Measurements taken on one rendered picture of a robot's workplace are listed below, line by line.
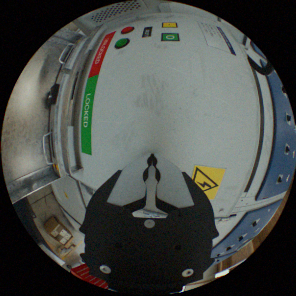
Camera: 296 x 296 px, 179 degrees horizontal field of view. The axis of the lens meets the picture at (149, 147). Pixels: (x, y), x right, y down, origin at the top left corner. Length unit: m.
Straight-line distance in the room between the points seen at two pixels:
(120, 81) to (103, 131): 0.09
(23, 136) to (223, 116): 0.49
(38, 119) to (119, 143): 0.33
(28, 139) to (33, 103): 0.12
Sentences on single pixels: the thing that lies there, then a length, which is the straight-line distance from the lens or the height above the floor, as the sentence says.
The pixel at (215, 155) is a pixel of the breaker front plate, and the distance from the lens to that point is 0.15.
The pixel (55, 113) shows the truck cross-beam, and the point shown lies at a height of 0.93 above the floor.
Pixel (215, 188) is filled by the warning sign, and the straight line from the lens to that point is 0.17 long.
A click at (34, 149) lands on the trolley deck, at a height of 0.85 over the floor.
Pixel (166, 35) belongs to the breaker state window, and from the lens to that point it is 0.22.
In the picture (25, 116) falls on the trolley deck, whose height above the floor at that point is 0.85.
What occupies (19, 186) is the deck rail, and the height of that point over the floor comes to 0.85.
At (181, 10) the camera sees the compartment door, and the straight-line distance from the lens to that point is 0.52.
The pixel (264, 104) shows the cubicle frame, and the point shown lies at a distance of 0.45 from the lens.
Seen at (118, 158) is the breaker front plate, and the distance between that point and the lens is 0.17.
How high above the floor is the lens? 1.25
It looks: 15 degrees down
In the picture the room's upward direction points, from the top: 99 degrees clockwise
